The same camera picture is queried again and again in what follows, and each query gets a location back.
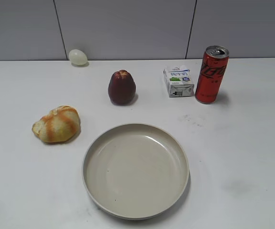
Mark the red cola can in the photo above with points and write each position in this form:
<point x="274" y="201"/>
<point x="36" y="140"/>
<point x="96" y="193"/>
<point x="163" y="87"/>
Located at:
<point x="213" y="67"/>

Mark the beige round plate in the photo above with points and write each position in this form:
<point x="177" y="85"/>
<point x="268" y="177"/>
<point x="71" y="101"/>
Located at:
<point x="135" y="171"/>

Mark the dark red wax apple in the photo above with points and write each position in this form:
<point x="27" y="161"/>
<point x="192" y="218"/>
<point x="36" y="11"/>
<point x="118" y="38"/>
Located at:
<point x="121" y="88"/>

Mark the small white milk carton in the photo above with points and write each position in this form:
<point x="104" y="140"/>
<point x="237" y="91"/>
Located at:
<point x="178" y="81"/>

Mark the orange striped bread roll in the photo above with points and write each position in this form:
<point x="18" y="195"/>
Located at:
<point x="59" y="125"/>

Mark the pale white egg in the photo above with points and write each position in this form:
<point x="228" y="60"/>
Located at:
<point x="77" y="57"/>

